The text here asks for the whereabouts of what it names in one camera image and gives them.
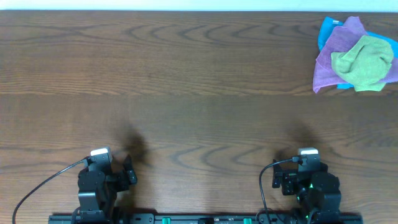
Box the blue microfiber cloth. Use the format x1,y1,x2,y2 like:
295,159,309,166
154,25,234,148
313,16,397,92

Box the green microfiber cloth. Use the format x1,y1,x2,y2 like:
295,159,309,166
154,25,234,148
331,35,394,91

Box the purple microfiber cloth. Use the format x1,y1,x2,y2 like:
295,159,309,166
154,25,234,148
313,17,397,93

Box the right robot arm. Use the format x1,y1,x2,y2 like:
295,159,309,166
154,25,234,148
272,158,341,223

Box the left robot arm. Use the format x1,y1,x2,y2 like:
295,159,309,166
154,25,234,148
71,153,137,223

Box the black left camera cable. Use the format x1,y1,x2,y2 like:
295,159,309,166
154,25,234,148
12,159,86,224

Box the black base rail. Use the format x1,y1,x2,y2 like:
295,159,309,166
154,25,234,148
48,213,363,224

